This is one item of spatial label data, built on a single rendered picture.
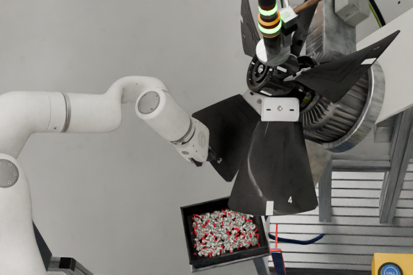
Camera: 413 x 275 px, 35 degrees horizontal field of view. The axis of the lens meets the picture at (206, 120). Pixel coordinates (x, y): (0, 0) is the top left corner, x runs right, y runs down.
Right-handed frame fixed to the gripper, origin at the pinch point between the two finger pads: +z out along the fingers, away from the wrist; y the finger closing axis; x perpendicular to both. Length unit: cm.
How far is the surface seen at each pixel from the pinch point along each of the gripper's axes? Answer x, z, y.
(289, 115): -27.9, -12.4, 1.5
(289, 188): -28.0, -11.5, -16.9
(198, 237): 7.3, 11.8, -19.2
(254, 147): -19.5, -13.6, -6.4
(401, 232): -31, 104, 8
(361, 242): -16, 100, 3
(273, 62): -34, -39, 0
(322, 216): -4, 89, 11
